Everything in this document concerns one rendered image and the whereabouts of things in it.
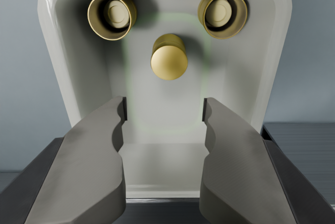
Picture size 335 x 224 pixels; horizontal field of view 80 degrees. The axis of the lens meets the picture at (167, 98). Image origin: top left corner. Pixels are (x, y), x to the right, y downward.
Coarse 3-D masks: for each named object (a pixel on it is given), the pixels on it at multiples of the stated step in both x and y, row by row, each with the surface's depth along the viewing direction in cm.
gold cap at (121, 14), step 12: (96, 0) 16; (108, 0) 19; (120, 0) 16; (132, 0) 19; (96, 12) 18; (108, 12) 18; (120, 12) 19; (132, 12) 17; (96, 24) 17; (108, 24) 20; (120, 24) 19; (132, 24) 18; (108, 36) 18; (120, 36) 17
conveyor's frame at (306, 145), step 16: (272, 128) 28; (288, 128) 28; (304, 128) 27; (320, 128) 27; (288, 144) 25; (304, 144) 25; (320, 144) 25; (304, 160) 22; (320, 160) 22; (0, 176) 33; (320, 176) 21; (320, 192) 19; (128, 208) 28; (144, 208) 28; (160, 208) 28; (176, 208) 28; (192, 208) 28
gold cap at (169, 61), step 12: (168, 36) 20; (156, 48) 18; (168, 48) 17; (180, 48) 18; (156, 60) 18; (168, 60) 18; (180, 60) 18; (156, 72) 18; (168, 72) 18; (180, 72) 18
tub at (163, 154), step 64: (64, 0) 14; (192, 0) 20; (256, 0) 15; (64, 64) 15; (128, 64) 23; (192, 64) 23; (256, 64) 16; (128, 128) 27; (192, 128) 27; (256, 128) 18; (128, 192) 23; (192, 192) 23
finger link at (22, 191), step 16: (48, 144) 8; (32, 160) 8; (48, 160) 8; (16, 176) 7; (32, 176) 7; (0, 192) 6; (16, 192) 6; (32, 192) 6; (0, 208) 6; (16, 208) 6
